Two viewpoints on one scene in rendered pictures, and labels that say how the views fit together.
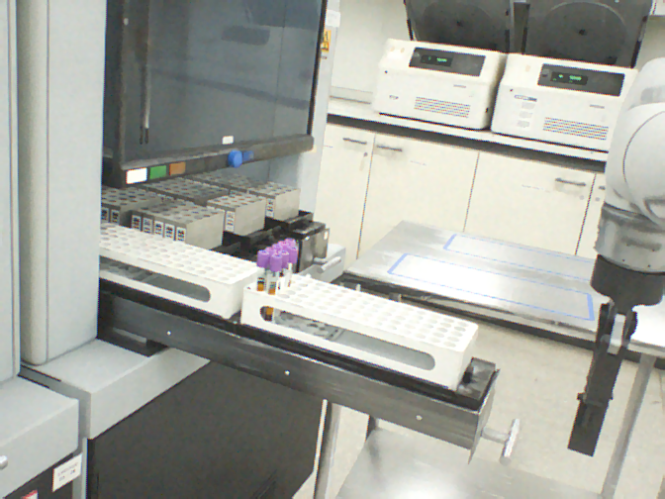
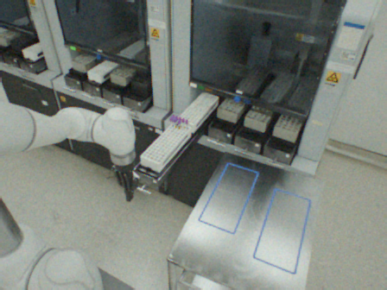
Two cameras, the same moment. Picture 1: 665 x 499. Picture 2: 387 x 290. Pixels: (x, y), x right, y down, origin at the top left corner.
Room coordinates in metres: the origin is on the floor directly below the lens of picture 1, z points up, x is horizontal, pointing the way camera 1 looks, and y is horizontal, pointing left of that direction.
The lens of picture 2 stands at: (1.03, -1.17, 1.85)
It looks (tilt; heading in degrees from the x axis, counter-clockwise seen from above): 41 degrees down; 96
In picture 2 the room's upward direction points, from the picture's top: 2 degrees clockwise
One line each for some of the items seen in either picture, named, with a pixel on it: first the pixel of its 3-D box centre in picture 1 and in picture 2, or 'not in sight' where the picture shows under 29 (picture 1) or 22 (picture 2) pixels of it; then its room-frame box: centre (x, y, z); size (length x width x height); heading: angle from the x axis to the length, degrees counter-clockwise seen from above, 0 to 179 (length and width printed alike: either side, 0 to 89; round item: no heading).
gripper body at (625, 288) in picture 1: (621, 300); (124, 167); (0.69, -0.32, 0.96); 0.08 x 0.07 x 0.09; 159
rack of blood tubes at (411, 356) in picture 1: (355, 328); (167, 146); (0.79, -0.05, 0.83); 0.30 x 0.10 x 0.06; 69
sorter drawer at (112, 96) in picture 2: not in sight; (142, 72); (0.49, 0.70, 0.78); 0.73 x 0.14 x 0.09; 69
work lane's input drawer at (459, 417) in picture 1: (262, 337); (181, 138); (0.84, 0.08, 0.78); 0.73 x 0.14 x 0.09; 69
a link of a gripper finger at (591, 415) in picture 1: (592, 413); not in sight; (0.66, -0.32, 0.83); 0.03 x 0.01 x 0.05; 159
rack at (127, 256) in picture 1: (161, 269); (198, 112); (0.91, 0.25, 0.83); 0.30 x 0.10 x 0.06; 69
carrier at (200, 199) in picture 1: (206, 208); (261, 114); (1.24, 0.26, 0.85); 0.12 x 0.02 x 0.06; 158
